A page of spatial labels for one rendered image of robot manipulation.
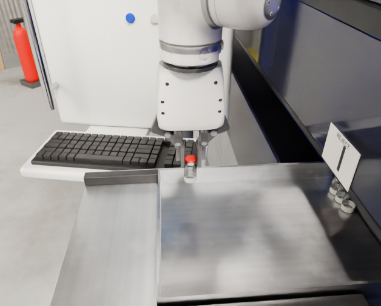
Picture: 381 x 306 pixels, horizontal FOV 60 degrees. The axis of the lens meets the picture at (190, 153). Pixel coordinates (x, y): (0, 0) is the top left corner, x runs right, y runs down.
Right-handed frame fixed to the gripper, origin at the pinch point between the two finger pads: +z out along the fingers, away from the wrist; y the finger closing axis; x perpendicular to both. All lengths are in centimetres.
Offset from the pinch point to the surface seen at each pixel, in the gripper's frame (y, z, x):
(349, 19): -20.3, -20.8, 1.8
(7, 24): 195, 62, -387
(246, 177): -11.1, 9.0, -4.1
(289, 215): -16.3, 9.6, 5.8
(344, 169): -20.2, -3.6, 10.7
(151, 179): 7.0, 8.9, -4.7
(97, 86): 22.4, 4.8, -41.7
